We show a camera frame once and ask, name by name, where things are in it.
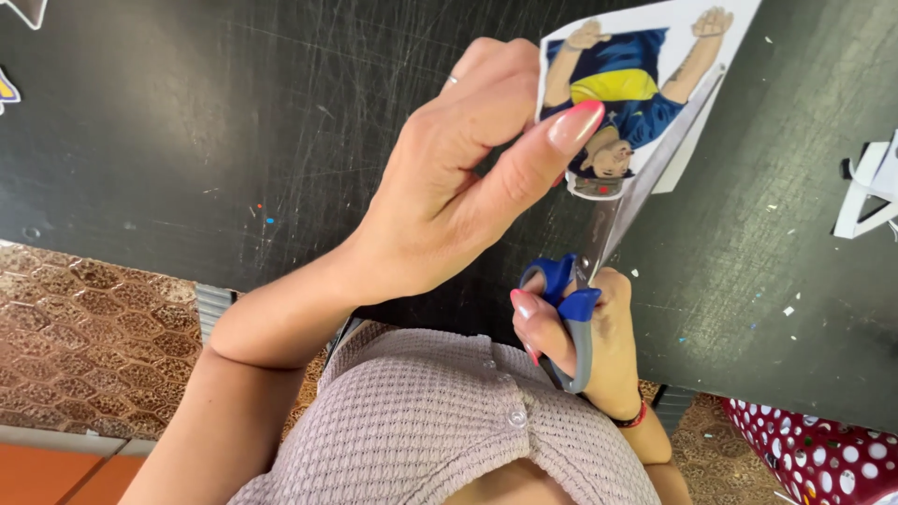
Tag person's right hand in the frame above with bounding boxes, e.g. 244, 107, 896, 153
510, 267, 644, 422

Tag person's left hand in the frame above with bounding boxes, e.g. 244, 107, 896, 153
351, 37, 606, 304

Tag blue gray handled scissors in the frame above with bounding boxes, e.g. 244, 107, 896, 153
518, 65, 728, 395

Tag printed paper figure picture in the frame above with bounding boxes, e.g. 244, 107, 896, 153
536, 0, 763, 202

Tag gray ribbed table leg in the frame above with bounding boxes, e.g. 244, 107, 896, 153
651, 384, 697, 437
194, 283, 237, 346

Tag mauve knit buttoned top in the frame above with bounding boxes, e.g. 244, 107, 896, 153
228, 321, 662, 505

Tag red basket with white dots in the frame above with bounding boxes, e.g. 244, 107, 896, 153
721, 397, 898, 505

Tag white paper offcut scraps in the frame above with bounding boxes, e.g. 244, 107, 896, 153
833, 129, 898, 241

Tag yellow purple paper cutout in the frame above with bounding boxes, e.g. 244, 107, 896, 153
0, 66, 22, 117

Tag white edged paper cutout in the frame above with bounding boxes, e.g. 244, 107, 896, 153
0, 0, 49, 31

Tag red black wrist bracelet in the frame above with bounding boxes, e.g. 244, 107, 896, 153
609, 398, 648, 429

